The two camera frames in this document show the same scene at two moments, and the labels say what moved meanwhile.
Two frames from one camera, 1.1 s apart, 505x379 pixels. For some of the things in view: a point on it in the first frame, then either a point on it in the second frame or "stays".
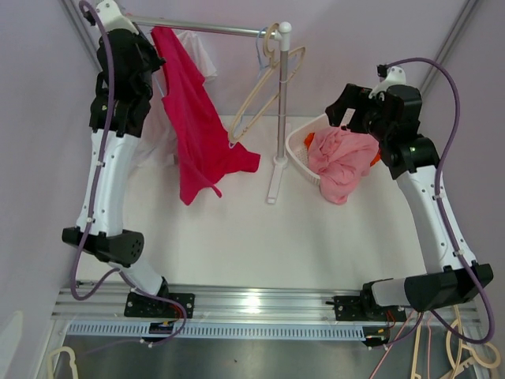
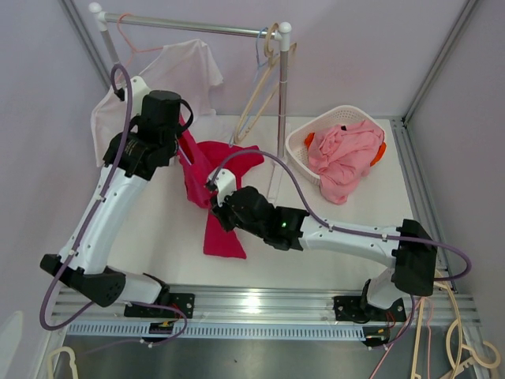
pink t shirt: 342,157 stays
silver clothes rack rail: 196,26 stays
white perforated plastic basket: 297,149 stays
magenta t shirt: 204,153 -> 200,162
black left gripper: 156,61 -> 180,129
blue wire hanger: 158,84 -> 185,155
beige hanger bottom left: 72,362 stays
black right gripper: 352,99 -> 220,213
